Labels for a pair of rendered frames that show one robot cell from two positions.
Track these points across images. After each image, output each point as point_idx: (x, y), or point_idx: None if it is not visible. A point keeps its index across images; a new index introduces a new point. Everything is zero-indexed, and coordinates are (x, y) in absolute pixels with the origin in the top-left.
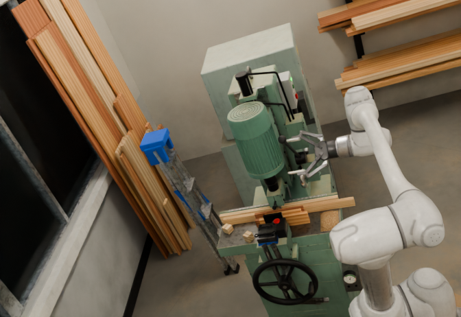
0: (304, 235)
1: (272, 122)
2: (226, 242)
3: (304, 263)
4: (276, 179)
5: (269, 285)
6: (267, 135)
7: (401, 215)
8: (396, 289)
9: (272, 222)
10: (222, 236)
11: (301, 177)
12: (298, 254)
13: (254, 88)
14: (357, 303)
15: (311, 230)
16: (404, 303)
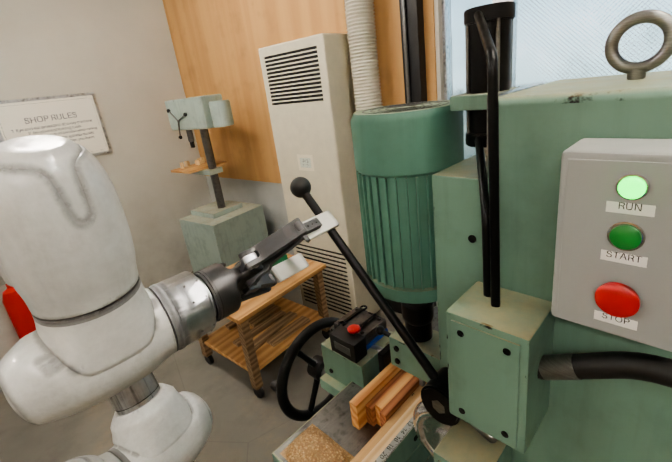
0: (334, 398)
1: (443, 212)
2: (437, 316)
3: None
4: (404, 315)
5: None
6: (361, 185)
7: None
8: (118, 429)
9: (367, 333)
10: None
11: (417, 404)
12: (330, 391)
13: (514, 90)
14: (184, 397)
15: (332, 415)
16: (113, 446)
